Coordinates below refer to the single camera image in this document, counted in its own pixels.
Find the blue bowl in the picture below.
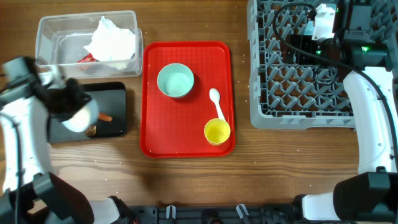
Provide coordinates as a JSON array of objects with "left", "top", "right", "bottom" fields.
[{"left": 62, "top": 99, "right": 100, "bottom": 133}]

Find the orange carrot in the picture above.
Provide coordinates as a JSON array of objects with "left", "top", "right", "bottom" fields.
[{"left": 98, "top": 113, "right": 113, "bottom": 122}]

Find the green bowl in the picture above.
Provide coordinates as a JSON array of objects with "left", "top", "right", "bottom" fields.
[{"left": 157, "top": 63, "right": 195, "bottom": 98}]

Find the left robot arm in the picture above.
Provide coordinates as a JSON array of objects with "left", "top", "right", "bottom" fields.
[{"left": 1, "top": 78, "right": 137, "bottom": 223}]

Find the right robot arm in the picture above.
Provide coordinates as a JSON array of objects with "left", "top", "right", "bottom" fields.
[{"left": 281, "top": 35, "right": 397, "bottom": 223}]

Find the grey dishwasher rack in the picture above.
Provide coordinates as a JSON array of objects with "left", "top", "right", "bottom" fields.
[{"left": 246, "top": 0, "right": 398, "bottom": 131}]

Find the red snack wrapper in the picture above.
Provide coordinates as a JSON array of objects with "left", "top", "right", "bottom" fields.
[{"left": 76, "top": 53, "right": 98, "bottom": 63}]

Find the black tray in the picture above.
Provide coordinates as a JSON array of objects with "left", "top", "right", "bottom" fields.
[{"left": 47, "top": 82, "right": 127, "bottom": 144}]

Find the clear plastic bin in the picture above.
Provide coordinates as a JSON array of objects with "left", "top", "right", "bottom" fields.
[{"left": 35, "top": 10, "right": 144, "bottom": 79}]

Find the white crumpled paper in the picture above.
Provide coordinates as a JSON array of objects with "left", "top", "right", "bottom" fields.
[{"left": 83, "top": 16, "right": 138, "bottom": 70}]

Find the red plastic tray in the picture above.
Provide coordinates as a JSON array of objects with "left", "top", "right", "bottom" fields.
[{"left": 140, "top": 40, "right": 236, "bottom": 158}]

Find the white plastic spoon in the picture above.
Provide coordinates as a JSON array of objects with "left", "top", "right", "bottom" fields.
[{"left": 209, "top": 88, "right": 226, "bottom": 121}]

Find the yellow cup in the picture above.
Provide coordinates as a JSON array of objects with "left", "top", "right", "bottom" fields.
[{"left": 204, "top": 118, "right": 231, "bottom": 146}]

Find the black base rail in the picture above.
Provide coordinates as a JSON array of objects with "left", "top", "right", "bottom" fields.
[{"left": 130, "top": 203, "right": 302, "bottom": 224}]

